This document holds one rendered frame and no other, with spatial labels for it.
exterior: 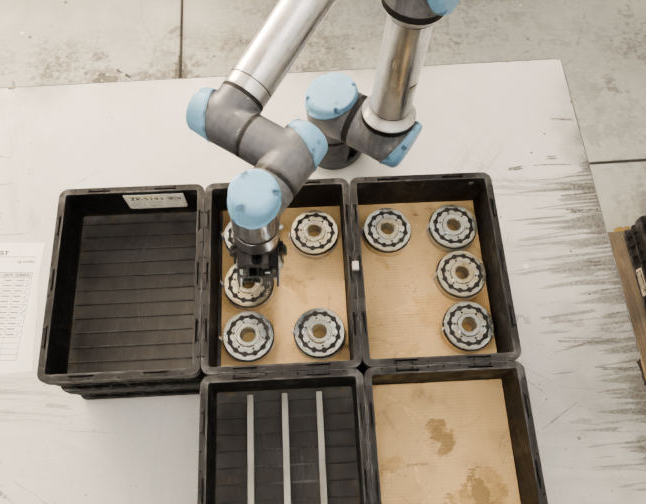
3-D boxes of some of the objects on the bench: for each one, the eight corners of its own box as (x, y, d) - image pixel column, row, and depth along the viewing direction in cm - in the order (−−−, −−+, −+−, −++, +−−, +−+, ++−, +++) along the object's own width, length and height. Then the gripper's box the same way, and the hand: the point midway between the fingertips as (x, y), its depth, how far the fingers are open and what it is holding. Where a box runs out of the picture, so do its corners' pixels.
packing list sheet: (-52, 243, 147) (-53, 242, 146) (46, 237, 147) (45, 236, 147) (-75, 380, 134) (-77, 380, 134) (31, 373, 135) (30, 373, 135)
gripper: (218, 264, 97) (228, 304, 116) (294, 263, 98) (291, 302, 117) (219, 215, 100) (228, 262, 120) (293, 214, 101) (290, 261, 121)
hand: (259, 266), depth 118 cm, fingers open, 5 cm apart
